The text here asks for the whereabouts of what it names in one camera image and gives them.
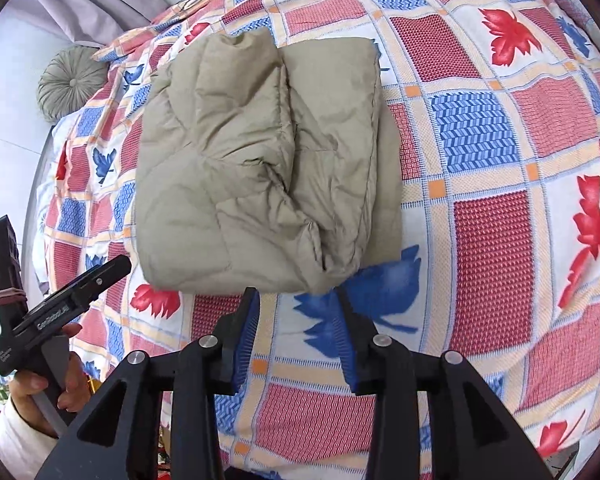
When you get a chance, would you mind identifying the khaki padded jacket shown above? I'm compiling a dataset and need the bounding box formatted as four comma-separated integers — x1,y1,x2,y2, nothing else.
135,28,402,295

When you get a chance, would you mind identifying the white sleeve forearm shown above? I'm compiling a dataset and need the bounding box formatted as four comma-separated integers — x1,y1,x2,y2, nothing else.
0,400,58,480

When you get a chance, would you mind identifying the person's left hand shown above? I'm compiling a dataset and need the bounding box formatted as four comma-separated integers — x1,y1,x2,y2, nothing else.
9,323,92,438

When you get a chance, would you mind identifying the round green pleated cushion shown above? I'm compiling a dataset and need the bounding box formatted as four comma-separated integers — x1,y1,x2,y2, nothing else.
36,44,108,125

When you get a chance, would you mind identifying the grey curtain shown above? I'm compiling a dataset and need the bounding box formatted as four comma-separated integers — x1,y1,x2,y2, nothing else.
6,0,169,47

